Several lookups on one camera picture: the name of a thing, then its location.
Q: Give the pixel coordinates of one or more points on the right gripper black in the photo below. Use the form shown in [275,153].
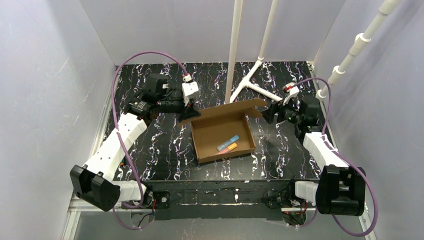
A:
[276,110]

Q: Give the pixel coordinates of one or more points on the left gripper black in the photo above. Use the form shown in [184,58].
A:
[185,106]

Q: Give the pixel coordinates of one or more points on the brown cardboard box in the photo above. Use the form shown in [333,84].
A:
[218,124]

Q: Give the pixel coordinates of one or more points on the light blue tube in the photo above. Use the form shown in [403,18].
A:
[228,143]

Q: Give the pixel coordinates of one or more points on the yellow pink marker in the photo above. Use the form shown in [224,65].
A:
[227,149]

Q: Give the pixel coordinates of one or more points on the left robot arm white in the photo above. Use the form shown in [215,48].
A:
[94,181]

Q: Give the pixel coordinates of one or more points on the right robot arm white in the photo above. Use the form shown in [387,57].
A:
[341,189]

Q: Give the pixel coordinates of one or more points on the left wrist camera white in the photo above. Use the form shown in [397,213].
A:
[190,88]

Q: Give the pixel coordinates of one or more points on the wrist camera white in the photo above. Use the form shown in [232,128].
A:
[190,88]
[291,91]

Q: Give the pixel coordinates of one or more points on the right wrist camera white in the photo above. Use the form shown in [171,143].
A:
[291,91]

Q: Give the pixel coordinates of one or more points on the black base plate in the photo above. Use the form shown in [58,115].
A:
[224,199]

